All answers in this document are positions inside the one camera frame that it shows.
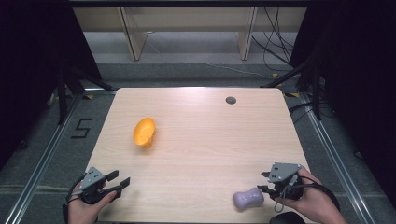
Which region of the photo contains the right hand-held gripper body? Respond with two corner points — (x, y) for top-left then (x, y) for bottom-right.
(267, 161), (305, 201)

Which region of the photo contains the purple soap bar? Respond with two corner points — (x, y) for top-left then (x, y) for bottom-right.
(233, 187), (265, 212)

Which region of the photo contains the grey cord loop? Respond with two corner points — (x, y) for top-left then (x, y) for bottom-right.
(273, 175), (295, 215)

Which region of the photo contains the black metal stand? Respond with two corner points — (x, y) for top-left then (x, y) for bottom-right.
(260, 57), (325, 121)
(55, 60), (116, 126)

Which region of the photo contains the aluminium floor rail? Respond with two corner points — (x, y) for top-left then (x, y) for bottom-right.
(297, 92), (373, 224)
(3, 88), (119, 224)

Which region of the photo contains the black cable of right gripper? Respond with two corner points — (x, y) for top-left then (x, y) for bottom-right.
(292, 175), (341, 213)

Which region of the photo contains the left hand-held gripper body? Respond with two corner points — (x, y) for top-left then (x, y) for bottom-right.
(78, 166), (110, 205)

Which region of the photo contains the person's left hand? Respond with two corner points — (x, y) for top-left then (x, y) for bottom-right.
(67, 182), (119, 224)

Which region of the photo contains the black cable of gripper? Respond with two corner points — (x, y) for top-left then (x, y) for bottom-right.
(63, 175), (87, 224)
(292, 175), (341, 213)

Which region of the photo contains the orange soap dish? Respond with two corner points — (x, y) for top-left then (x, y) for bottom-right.
(133, 117), (157, 149)

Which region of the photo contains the dark round object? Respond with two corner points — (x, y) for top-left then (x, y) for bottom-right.
(268, 211), (308, 224)

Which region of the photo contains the bundle of black cables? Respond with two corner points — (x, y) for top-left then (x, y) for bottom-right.
(250, 6), (296, 73)

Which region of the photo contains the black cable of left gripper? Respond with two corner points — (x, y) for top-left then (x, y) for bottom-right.
(63, 175), (87, 224)

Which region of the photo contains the person's right hand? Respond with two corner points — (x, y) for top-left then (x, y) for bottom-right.
(275, 167), (348, 224)

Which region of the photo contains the black floor cable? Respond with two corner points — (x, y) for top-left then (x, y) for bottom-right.
(288, 102), (314, 125)

